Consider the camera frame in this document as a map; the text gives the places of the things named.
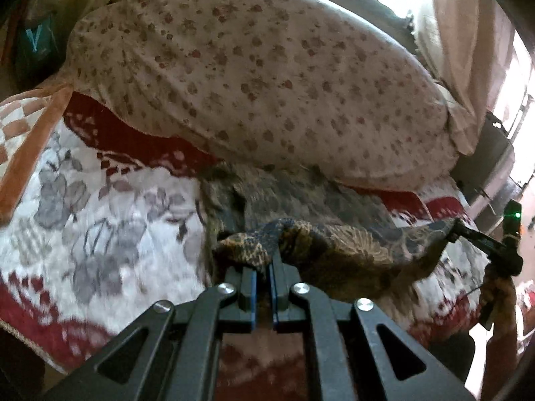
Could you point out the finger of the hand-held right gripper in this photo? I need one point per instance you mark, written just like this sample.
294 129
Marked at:
472 236

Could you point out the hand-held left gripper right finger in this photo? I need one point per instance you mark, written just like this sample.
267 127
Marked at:
276 296

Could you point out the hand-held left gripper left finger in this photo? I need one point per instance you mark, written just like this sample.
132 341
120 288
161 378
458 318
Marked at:
250 296

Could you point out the brown patterned cloth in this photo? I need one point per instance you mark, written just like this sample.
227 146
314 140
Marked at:
334 242

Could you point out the person's right hand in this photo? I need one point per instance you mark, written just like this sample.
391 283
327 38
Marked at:
499 300

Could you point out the black box device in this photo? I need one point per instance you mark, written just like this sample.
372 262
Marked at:
485 163

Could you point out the red white floral fleece blanket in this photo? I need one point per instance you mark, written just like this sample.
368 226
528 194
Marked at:
104 225

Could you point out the beige cloth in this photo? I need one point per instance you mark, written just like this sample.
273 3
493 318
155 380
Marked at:
459 50

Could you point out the floral print pillow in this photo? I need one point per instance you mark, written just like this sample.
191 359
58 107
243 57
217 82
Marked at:
259 79

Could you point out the orange white checkered cloth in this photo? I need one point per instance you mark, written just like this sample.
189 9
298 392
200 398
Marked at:
29 142

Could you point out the bag with teal patch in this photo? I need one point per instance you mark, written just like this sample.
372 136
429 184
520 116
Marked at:
39 37

